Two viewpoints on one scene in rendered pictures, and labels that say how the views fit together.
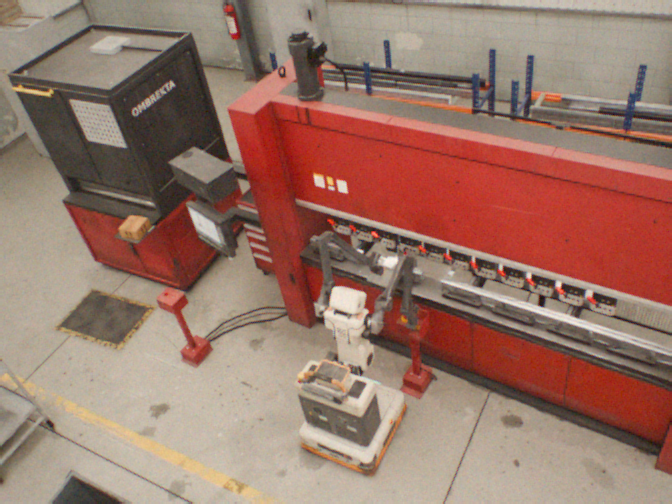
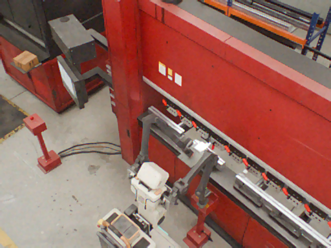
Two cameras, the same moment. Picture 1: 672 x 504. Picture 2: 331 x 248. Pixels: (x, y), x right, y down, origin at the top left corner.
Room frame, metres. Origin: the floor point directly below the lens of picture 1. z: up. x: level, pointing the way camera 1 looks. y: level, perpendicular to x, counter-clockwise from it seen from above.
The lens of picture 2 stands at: (1.19, -0.32, 3.88)
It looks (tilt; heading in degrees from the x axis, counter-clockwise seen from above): 47 degrees down; 7
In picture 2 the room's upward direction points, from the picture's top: straight up
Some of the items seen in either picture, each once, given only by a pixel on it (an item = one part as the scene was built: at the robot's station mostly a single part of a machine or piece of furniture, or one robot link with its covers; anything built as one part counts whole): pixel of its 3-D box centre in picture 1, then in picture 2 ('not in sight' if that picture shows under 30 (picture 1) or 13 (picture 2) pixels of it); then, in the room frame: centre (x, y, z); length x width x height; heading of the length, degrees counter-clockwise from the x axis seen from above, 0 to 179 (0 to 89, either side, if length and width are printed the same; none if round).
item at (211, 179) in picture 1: (215, 208); (77, 67); (4.04, 0.86, 1.53); 0.51 x 0.25 x 0.85; 39
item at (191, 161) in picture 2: (384, 273); (193, 154); (3.51, -0.34, 1.00); 0.26 x 0.18 x 0.01; 140
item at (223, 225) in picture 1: (214, 227); (73, 81); (3.95, 0.90, 1.42); 0.45 x 0.12 x 0.36; 39
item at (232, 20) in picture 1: (230, 19); not in sight; (9.29, 0.84, 1.04); 0.18 x 0.17 x 0.56; 54
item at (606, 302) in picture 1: (604, 300); not in sight; (2.60, -1.63, 1.26); 0.15 x 0.09 x 0.17; 50
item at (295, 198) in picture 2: (514, 273); (296, 194); (2.99, -1.18, 1.26); 0.15 x 0.09 x 0.17; 50
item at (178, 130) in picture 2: (337, 249); (165, 122); (3.98, -0.01, 0.92); 0.50 x 0.06 x 0.10; 50
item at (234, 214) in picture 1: (241, 223); (99, 81); (4.25, 0.73, 1.18); 0.40 x 0.24 x 0.07; 50
